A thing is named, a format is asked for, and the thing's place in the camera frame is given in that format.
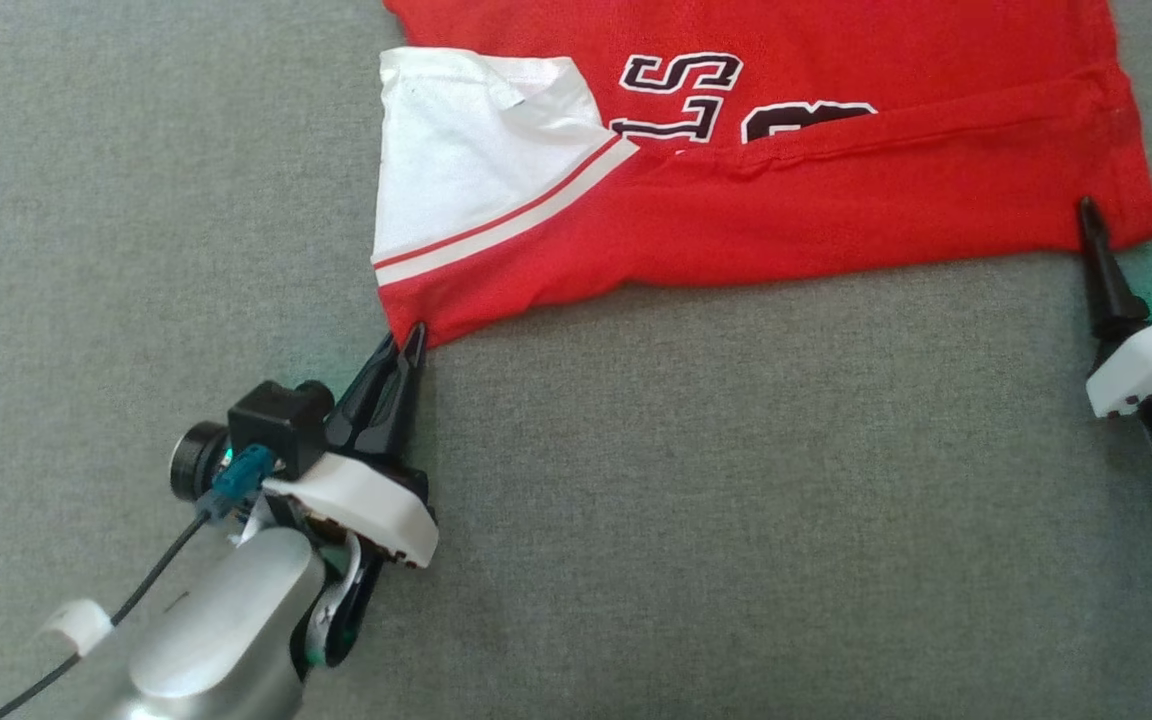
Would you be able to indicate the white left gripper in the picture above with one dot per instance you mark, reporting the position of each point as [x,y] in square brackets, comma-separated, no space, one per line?
[376,510]

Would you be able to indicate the red white sports jersey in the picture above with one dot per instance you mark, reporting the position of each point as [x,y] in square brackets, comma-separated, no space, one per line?
[836,200]

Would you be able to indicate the large grey sofa seat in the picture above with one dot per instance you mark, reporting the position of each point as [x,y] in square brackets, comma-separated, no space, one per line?
[736,500]

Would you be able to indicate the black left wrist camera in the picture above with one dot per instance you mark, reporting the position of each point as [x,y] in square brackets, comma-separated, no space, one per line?
[271,420]

